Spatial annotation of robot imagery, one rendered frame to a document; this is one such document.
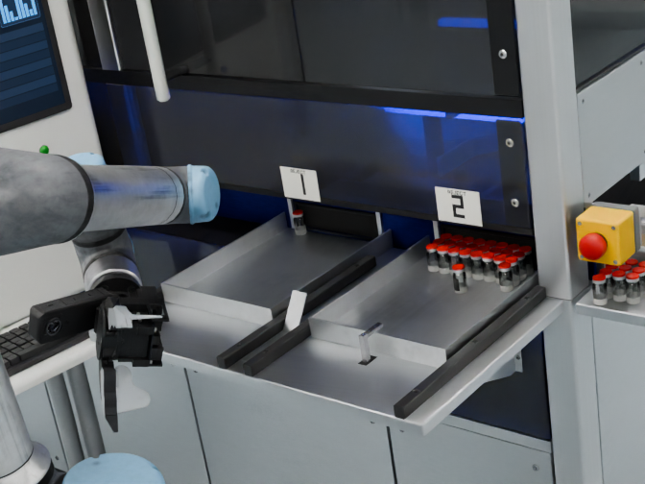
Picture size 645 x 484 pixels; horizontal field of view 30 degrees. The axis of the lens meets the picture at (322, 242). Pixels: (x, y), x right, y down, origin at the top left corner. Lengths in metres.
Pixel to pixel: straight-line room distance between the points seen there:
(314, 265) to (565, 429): 0.53
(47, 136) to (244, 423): 0.74
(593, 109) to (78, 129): 1.01
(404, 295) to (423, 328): 0.13
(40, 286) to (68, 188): 1.17
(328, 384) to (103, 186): 0.59
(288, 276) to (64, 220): 0.95
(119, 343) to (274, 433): 1.08
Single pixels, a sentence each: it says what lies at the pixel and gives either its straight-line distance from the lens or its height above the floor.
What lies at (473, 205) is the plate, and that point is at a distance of 1.96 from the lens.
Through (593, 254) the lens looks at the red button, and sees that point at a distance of 1.84.
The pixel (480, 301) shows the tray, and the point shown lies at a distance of 1.97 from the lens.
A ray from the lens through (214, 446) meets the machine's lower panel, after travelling 2.73.
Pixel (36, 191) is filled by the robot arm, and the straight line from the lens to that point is 1.23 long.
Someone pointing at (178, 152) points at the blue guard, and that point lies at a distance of 2.38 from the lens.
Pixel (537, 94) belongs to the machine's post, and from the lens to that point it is 1.83.
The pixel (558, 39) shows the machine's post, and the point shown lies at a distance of 1.81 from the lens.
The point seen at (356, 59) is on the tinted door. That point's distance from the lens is 2.02.
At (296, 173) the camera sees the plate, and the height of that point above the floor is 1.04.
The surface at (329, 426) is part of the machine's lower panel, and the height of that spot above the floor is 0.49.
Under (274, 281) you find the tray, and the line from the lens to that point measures 2.14.
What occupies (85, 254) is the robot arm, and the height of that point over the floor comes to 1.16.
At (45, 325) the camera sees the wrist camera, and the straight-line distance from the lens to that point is 1.52.
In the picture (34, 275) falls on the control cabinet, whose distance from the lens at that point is 2.41.
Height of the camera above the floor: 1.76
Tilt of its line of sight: 23 degrees down
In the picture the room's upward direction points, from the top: 9 degrees counter-clockwise
